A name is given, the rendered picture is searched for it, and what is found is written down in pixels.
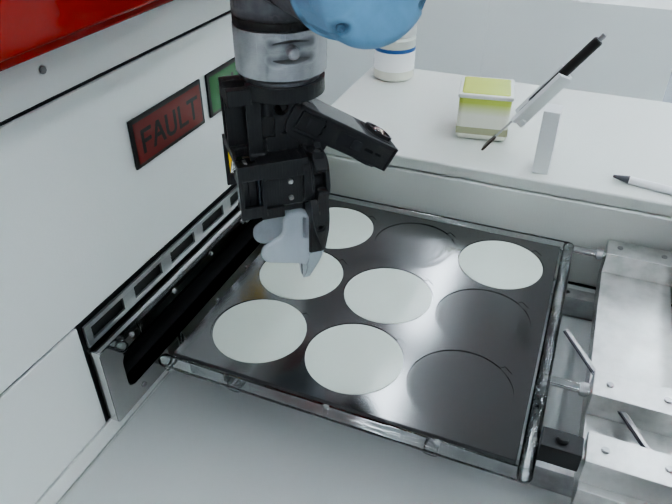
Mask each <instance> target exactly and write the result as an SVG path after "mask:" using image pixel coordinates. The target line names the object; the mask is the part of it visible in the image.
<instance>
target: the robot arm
mask: <svg viewBox="0 0 672 504"><path fill-rule="evenodd" d="M425 2H426V0H230V10H231V17H232V21H231V23H232V34H233V45H234V55H235V66H236V70H237V72H238V73H239V75H231V76H222V77H218V81H219V90H220V99H221V108H222V117H223V126H224V134H222V141H223V150H224V159H225V167H226V176H227V184H228V185H233V184H237V192H238V207H239V208H240V210H241V217H242V221H246V220H252V219H258V218H263V221H261V222H260V223H258V224H256V225H255V227H254V229H253V237H254V239H255V240H256V241H257V242H259V243H264V244H265V245H264V246H263V248H262V250H261V256H262V258H263V259H264V260H265V261H267V262H270V263H299V265H300V270H301V273H302V275H303V277H308V276H310V275H311V273H312V272H313V270H314V268H315V267H316V265H317V263H318V262H319V260H320V258H321V256H322V254H323V251H324V249H325V248H326V243H327V238H328V234H329V224H330V213H329V195H330V188H331V184H330V172H329V163H328V159H327V156H326V154H325V152H324V151H323V150H324V149H325V148H326V146H328V147H330V148H332V149H335V150H337V151H339V152H342V153H344V154H346V155H348V156H351V157H353V158H354V159H356V160H357V161H359V162H361V163H363V164H365V165H367V166H370V167H376V168H378V169H380V170H382V171H385V170H386V168H387V167H388V165H389V164H390V162H391V161H392V159H393V158H394V156H395V155H396V153H397V152H398V149H397V148H396V147H395V145H394V144H393V143H392V141H391V139H392V138H391V137H390V135H389V134H388V133H387V132H385V130H383V129H382V128H380V127H378V126H377V125H375V124H373V123H370V122H366V123H365V122H363V121H361V120H359V119H357V118H355V117H353V116H351V115H349V114H347V113H345V112H343V111H341V110H339V109H337V108H335V107H333V106H331V105H328V104H326V103H324V102H322V101H320V100H318V99H316V98H317V97H319V96H320V95H321V94H322V93H323V92H324V90H325V72H324V71H325V69H326V68H327V39H331V40H335V41H339V42H341V43H343V44H345V45H347V46H350V47H353V48H357V49H377V48H381V47H385V46H387V45H390V44H392V43H394V42H396V41H397V40H399V39H400V38H402V37H403V36H404V35H405V34H407V33H408V32H409V31H410V30H411V29H412V28H413V26H414V25H415V24H416V23H417V21H418V20H419V18H420V17H421V15H422V9H423V7H424V4H425ZM228 152H229V155H230V157H231V159H232V161H233V164H234V166H235V170H233V171H234V173H230V165H229V156H228ZM261 203H262V204H261Z"/></svg>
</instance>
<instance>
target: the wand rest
mask: <svg viewBox="0 0 672 504"><path fill-rule="evenodd" d="M563 66H564V65H561V66H560V67H559V68H558V69H557V70H556V71H555V72H554V73H553V74H552V75H551V76H550V77H548V78H547V79H546V80H545V81H544V82H543V83H542V84H541V85H540V86H539V87H538V88H537V89H536V90H535V91H534V92H533V93H532V94H531V95H530V96H529V97H528V98H527V99H526V100H525V101H524V102H523V103H522V104H521V105H519V106H518V107H517V108H516V109H515V111H516V113H517V114H515V115H514V116H513V117H512V118H511V121H512V122H513V123H516V124H517V125H518V126H519V127H522V126H524V125H525V124H526V123H527V122H528V121H529V120H530V119H531V118H532V117H533V116H534V115H535V114H536V113H538V112H539V111H540V110H541V109H542V108H543V107H544V106H545V105H546V106H545V109H544V112H543V117H542V122H541V127H540V132H539V137H538V142H537V147H536V152H535V157H534V162H533V167H532V172H533V173H539V174H544V175H547V174H548V171H549V167H550V164H551V159H552V154H553V150H554V145H555V141H556V136H557V131H558V127H559V122H560V118H561V113H562V108H563V105H558V104H551V103H548V102H549V101H550V100H552V99H553V98H554V97H555V96H556V95H557V94H558V93H559V92H560V91H561V90H562V89H563V88H564V87H565V86H567V85H568V84H569V83H570V82H571V81H572V80H571V79H572V77H571V75H568V76H565V75H563V74H560V73H558V74H557V75H556V76H555V77H554V78H553V79H552V80H551V81H550V82H549V83H548V84H547V85H546V86H545V87H544V88H543V89H542V90H541V91H540V92H538V93H537V94H536V95H535V96H534V97H533V98H532V99H531V100H530V101H529V98H530V97H531V96H532V95H534V94H535V93H536V92H537V91H538V90H539V89H540V87H541V86H542V85H543V84H545V83H546V82H547V81H548V80H550V79H551V78H552V77H553V76H554V75H555V74H556V73H557V72H558V71H559V70H560V69H561V68H562V67H563ZM524 105H525V106H524ZM523 106H524V107H523ZM522 107H523V108H522ZM521 108H522V109H521ZM520 109H521V110H520ZM519 110H520V111H519Z"/></svg>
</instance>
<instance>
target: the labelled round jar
mask: <svg viewBox="0 0 672 504"><path fill-rule="evenodd" d="M416 33H417V23H416V24H415V25H414V26H413V28H412V29H411V30H410V31H409V32H408V33H407V34H405V35H404V36H403V37H402V38H400V39H399V40H397V41H396V42H394V43H392V44H390V45H387V46H385V47H381V48H377V49H374V76H375V77H376V78H378V79H380V80H382V81H387V82H403V81H407V80H409V79H411V78H412V77H413V75H414V64H415V50H416V35H415V34H416Z"/></svg>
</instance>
